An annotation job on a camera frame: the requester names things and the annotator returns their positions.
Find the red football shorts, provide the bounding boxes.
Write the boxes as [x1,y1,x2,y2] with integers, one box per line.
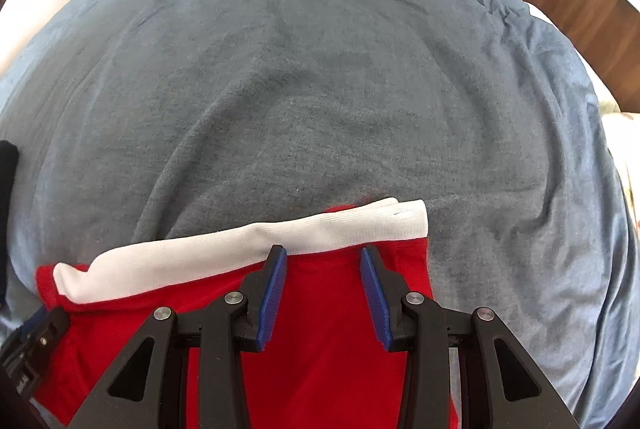
[35,197,432,428]

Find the grey-blue bed cover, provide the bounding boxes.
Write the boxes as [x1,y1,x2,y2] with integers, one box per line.
[1,0,639,428]

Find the floral cream pillow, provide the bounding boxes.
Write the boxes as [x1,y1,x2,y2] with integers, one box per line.
[601,113,640,232]

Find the folded black garment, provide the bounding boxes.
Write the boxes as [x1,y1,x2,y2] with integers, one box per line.
[0,140,18,305]

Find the wooden headboard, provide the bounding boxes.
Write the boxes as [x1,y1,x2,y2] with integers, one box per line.
[525,0,640,113]

